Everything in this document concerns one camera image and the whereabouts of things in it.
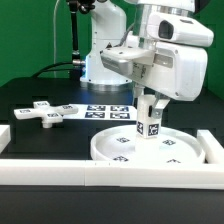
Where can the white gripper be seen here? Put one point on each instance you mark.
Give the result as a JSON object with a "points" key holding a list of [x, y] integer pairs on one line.
{"points": [[177, 71]]}

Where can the white round table top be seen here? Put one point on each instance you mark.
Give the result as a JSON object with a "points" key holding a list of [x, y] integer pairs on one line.
{"points": [[124, 144]]}

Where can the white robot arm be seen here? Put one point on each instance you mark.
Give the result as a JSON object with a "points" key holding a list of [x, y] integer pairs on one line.
{"points": [[155, 20]]}

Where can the white sheet with markers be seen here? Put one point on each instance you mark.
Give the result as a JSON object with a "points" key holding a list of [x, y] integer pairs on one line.
{"points": [[104, 112]]}

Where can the white cross-shaped table base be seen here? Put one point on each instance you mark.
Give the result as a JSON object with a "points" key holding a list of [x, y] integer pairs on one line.
{"points": [[49, 114]]}

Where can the white U-shaped fence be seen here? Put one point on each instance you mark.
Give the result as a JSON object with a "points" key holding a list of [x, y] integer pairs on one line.
{"points": [[208, 175]]}

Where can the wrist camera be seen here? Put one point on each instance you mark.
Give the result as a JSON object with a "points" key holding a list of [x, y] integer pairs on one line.
{"points": [[133, 63]]}

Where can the black camera stand pole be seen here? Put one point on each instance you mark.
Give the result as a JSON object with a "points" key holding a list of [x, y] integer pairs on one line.
{"points": [[84, 7]]}

